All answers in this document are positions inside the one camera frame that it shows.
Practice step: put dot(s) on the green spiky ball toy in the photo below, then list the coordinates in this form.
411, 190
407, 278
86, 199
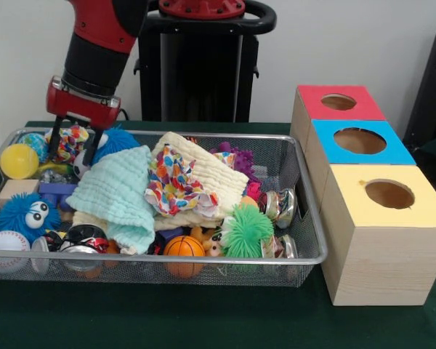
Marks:
249, 230

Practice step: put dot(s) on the dark green tablecloth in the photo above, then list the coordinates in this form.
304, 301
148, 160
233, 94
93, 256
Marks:
203, 320

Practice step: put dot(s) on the cream waffle cloth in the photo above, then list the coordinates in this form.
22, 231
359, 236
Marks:
225, 178

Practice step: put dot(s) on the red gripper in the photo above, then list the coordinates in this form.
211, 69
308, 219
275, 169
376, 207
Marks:
80, 107

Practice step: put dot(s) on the blue spiky ball with eyes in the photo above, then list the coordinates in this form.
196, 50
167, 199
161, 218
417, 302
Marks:
12, 216

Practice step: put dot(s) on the multicolour dotted fabric scrap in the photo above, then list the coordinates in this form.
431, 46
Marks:
72, 140

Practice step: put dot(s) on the red robot arm base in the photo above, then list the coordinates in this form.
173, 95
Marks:
203, 9

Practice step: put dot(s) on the shallow mesh bin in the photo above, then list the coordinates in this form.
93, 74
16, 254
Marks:
240, 272

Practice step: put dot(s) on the yellow plastic ball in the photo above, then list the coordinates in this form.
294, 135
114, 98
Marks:
18, 160

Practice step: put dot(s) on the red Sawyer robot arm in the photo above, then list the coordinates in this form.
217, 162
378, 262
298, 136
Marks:
94, 58

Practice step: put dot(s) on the wooden box with three holes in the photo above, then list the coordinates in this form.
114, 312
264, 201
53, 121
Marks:
385, 261

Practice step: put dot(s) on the white toy baseball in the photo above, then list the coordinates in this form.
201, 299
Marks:
5, 243

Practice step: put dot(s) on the small blue spiky ball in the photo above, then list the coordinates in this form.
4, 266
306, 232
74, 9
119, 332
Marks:
118, 140

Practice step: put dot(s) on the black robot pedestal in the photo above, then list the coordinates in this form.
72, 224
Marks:
203, 72

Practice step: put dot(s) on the orange toy basketball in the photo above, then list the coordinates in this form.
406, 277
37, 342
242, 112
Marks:
184, 247

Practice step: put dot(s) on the mint waffle cloth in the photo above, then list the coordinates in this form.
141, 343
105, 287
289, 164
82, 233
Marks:
112, 189

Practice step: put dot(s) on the black upright panel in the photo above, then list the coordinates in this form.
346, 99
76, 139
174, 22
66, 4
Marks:
432, 91

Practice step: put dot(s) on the multicolour patterned fabric bow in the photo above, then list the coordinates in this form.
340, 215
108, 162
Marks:
178, 181

